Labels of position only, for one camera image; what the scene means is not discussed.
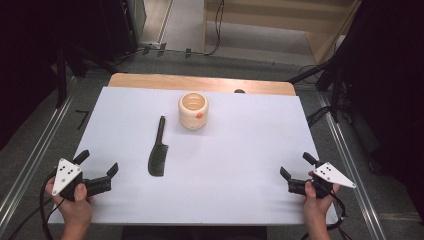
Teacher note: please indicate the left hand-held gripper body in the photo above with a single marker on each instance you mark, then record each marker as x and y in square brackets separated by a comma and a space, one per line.
[66, 173]

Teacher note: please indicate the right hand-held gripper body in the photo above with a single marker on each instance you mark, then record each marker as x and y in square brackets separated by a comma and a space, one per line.
[328, 176]

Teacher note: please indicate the beige round cup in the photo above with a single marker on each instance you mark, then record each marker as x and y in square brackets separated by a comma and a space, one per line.
[193, 111]

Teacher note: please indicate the person's right hand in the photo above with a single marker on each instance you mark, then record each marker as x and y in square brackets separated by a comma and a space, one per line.
[315, 206]

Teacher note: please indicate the person's left hand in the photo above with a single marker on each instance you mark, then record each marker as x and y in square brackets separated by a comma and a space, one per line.
[75, 208]

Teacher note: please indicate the black metal stand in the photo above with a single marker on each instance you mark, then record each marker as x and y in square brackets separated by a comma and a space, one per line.
[61, 76]
[333, 86]

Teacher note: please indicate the white board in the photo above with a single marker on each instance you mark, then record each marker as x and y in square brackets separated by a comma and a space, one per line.
[206, 173]

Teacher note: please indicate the wooden table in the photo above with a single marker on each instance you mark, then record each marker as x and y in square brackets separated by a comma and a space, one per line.
[200, 83]

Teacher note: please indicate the light wooden shelf unit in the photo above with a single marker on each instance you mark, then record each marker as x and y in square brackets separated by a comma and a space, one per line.
[276, 23]

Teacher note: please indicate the dark cabinet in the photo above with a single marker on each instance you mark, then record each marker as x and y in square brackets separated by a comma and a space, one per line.
[123, 23]

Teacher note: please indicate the metal floor rail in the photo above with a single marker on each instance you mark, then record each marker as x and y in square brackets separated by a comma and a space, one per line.
[30, 163]
[353, 166]

